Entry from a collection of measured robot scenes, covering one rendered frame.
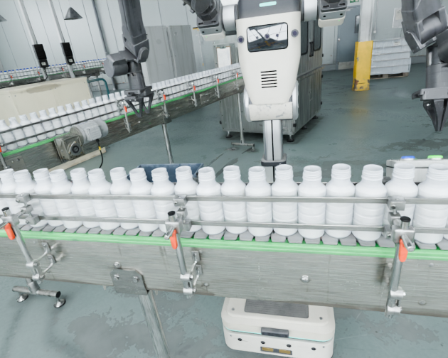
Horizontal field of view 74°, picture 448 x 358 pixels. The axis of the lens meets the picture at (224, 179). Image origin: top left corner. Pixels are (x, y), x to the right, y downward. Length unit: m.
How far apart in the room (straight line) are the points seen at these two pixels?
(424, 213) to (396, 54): 9.47
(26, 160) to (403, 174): 1.92
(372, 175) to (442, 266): 0.24
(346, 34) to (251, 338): 11.84
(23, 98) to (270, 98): 3.81
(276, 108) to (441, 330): 1.41
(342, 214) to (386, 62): 9.46
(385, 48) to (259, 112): 8.90
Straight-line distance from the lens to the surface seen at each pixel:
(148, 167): 1.44
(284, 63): 1.17
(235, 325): 1.55
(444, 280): 0.80
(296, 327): 1.52
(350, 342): 1.81
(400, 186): 0.69
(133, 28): 1.05
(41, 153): 2.15
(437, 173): 0.69
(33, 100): 4.67
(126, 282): 0.92
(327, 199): 0.66
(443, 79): 0.89
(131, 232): 0.83
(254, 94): 1.20
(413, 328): 1.96
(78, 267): 0.99
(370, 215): 0.69
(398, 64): 10.17
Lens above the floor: 1.43
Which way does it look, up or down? 25 degrees down
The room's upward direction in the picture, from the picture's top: 7 degrees counter-clockwise
